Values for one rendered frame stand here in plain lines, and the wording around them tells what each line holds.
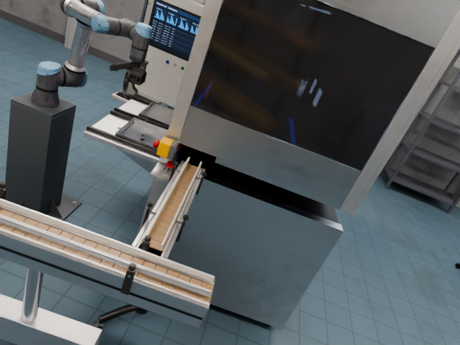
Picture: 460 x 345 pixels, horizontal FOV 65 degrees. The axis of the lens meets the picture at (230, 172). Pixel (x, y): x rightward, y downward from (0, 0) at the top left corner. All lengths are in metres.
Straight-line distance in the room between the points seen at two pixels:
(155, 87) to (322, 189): 1.55
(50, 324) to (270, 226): 1.07
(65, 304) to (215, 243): 0.87
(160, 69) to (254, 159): 1.29
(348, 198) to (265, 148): 0.48
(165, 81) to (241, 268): 1.46
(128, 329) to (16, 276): 0.69
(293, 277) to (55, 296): 1.30
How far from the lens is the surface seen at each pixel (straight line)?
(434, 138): 6.22
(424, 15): 1.68
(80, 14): 1.96
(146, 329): 2.21
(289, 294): 2.20
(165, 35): 2.72
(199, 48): 1.63
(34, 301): 1.43
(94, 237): 1.19
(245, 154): 1.72
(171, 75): 2.74
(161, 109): 2.45
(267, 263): 2.06
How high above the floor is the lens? 1.75
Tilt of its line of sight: 26 degrees down
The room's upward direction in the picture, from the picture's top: 22 degrees clockwise
